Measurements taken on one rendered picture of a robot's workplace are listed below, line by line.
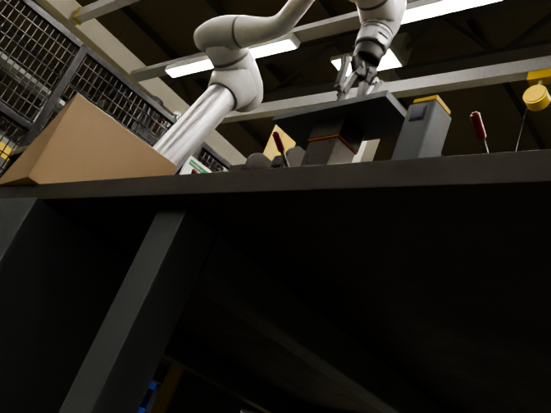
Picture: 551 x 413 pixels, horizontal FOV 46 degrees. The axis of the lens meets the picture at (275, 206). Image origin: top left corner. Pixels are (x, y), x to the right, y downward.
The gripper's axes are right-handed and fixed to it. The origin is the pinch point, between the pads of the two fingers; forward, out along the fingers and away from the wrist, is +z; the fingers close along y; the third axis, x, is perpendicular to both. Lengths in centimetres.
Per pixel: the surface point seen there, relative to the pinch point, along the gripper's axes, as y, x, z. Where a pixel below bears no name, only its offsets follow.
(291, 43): 64, 252, -201
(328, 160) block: -2.9, -6.2, 18.4
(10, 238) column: -53, 11, 64
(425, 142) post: 4.4, -30.2, 16.3
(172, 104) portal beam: 47, 463, -215
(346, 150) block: 1.1, -5.3, 12.8
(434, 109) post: 3.7, -30.3, 8.3
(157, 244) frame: -36, -25, 61
